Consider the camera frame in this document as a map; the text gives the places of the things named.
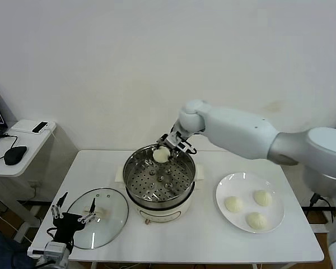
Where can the stainless steel steamer basket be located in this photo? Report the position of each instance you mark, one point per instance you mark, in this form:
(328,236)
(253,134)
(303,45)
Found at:
(145,179)

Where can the black phone with white rim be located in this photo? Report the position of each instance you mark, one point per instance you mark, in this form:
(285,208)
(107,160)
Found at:
(40,127)

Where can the black computer mouse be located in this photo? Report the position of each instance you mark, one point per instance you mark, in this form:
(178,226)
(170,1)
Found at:
(14,155)

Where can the person's blue jeans leg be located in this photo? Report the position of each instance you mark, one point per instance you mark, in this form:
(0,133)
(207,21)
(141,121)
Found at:
(2,246)

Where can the white steamed baozi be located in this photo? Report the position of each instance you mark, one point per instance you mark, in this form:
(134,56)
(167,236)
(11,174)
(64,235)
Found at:
(160,154)
(262,197)
(233,204)
(256,221)

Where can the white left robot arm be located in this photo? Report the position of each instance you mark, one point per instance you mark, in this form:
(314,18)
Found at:
(58,262)

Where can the white side table with laptop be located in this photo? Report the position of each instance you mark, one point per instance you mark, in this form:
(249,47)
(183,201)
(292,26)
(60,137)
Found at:
(30,151)

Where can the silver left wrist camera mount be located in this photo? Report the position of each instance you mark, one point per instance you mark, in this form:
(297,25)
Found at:
(54,248)

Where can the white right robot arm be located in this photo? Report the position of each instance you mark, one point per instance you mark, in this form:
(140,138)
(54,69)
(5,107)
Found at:
(235,129)

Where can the white round plate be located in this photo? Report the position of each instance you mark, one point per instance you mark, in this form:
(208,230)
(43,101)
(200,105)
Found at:
(246,187)

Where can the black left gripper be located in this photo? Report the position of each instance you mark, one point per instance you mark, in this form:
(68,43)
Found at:
(65,224)

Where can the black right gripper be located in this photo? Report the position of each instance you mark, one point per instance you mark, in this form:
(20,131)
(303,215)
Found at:
(177,138)

